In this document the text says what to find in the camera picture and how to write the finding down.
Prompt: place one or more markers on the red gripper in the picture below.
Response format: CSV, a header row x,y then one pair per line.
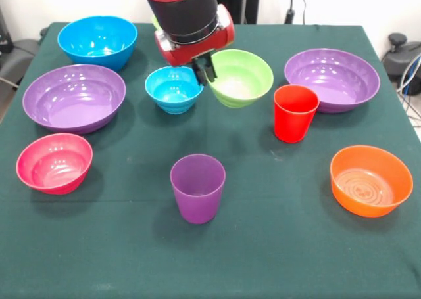
x,y
197,49

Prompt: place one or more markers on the small green bowl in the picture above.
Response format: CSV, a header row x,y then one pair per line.
x,y
243,88

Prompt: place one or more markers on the purple cup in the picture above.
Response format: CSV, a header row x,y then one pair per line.
x,y
197,207

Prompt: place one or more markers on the small blue bowl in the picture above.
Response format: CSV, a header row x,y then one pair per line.
x,y
174,92

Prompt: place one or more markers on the large green bowl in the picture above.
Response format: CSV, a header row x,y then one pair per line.
x,y
156,23

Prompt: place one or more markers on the red cup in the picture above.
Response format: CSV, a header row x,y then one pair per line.
x,y
292,121

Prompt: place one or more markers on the large blue bowl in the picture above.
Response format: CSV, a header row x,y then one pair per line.
x,y
82,33

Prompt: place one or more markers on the wide purple bowl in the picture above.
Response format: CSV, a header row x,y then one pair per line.
x,y
345,82
72,108

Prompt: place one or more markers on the dark green tablecloth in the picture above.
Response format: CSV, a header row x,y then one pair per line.
x,y
197,246

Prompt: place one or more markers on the pink bowl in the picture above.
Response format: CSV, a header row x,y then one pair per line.
x,y
52,171

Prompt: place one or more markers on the black office chair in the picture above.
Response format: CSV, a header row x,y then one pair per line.
x,y
19,56

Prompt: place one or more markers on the black grey machine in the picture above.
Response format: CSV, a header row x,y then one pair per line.
x,y
404,56

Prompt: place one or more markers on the orange bowl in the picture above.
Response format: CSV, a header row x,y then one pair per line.
x,y
368,207

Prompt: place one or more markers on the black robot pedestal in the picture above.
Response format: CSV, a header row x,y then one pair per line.
x,y
250,3

